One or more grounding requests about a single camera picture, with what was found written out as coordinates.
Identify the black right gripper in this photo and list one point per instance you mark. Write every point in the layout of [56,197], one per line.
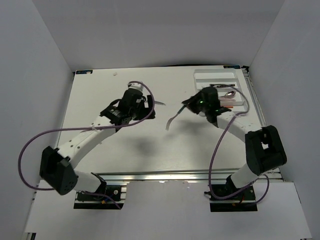
[190,103]

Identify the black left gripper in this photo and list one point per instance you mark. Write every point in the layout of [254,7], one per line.
[145,111]

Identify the pink-handled steel knife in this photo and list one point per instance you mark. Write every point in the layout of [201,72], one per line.
[159,103]

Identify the pink-handled steel spoon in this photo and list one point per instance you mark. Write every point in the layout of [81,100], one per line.
[228,97]

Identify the dark-handled steel fork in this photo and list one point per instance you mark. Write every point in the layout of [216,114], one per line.
[222,85]

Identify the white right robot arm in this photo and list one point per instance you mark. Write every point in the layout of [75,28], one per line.
[264,150]

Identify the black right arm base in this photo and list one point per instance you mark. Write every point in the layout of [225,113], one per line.
[222,198]

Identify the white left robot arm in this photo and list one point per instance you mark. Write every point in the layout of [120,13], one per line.
[58,165]

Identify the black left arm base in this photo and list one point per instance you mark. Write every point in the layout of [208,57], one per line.
[106,197]

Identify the white cutlery tray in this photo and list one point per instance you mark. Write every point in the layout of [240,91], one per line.
[223,76]

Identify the blue right corner sticker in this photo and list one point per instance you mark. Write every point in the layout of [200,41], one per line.
[231,67]

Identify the aluminium table edge rail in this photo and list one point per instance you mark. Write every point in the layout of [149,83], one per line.
[191,166]

